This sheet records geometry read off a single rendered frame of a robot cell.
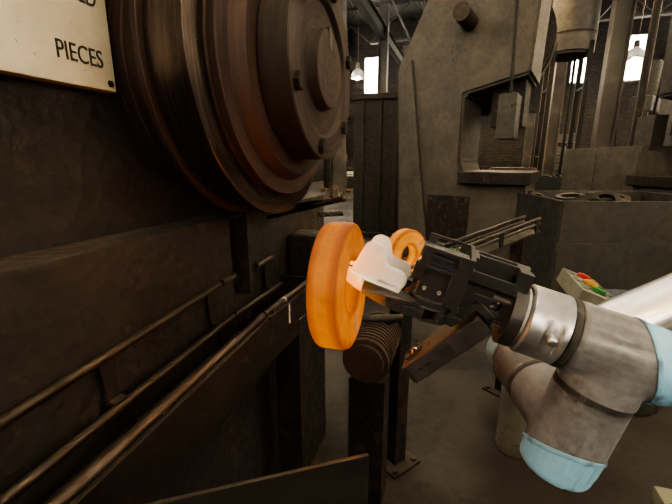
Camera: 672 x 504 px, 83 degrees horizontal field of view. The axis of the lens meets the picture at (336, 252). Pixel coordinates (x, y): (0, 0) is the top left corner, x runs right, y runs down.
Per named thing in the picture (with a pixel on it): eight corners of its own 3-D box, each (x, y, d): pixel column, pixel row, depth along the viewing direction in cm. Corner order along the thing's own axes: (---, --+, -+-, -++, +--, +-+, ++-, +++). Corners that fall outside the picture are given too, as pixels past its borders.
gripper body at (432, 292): (426, 229, 45) (529, 263, 43) (404, 292, 48) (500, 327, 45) (418, 243, 38) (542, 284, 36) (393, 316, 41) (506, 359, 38)
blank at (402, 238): (395, 290, 113) (403, 293, 110) (374, 252, 105) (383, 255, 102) (424, 254, 118) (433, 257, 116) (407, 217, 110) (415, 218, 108)
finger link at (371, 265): (342, 225, 45) (417, 250, 42) (330, 270, 46) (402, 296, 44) (333, 230, 42) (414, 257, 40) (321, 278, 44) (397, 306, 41)
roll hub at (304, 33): (260, 159, 53) (250, -76, 46) (328, 159, 79) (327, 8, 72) (297, 159, 51) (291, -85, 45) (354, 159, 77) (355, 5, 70)
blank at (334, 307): (297, 245, 37) (329, 247, 36) (341, 207, 51) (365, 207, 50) (311, 375, 43) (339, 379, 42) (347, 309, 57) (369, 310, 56)
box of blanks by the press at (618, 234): (545, 317, 240) (562, 195, 222) (498, 278, 320) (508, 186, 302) (717, 322, 234) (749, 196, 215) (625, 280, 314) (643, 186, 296)
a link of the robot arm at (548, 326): (537, 343, 44) (551, 381, 37) (497, 328, 45) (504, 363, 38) (565, 286, 42) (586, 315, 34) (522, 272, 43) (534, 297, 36)
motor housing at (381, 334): (339, 506, 109) (339, 336, 97) (359, 452, 129) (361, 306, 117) (383, 519, 105) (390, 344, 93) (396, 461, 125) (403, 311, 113)
